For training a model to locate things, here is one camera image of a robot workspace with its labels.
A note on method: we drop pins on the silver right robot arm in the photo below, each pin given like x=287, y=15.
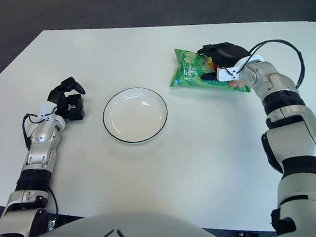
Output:
x=287, y=106

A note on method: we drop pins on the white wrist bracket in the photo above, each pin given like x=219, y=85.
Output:
x=46, y=108
x=225, y=74

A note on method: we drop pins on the grey robot torso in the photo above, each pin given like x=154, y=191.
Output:
x=128, y=234

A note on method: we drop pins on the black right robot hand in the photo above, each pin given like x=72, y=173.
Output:
x=229, y=54

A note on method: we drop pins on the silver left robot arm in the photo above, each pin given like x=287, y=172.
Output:
x=41, y=137

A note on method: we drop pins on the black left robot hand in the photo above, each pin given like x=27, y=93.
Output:
x=60, y=102

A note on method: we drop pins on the green potato chips bag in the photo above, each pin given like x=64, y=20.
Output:
x=188, y=73

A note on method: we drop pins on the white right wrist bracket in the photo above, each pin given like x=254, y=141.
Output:
x=225, y=74

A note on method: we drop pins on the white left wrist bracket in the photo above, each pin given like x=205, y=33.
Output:
x=46, y=108

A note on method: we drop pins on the white plate with black rim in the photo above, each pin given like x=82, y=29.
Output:
x=134, y=117

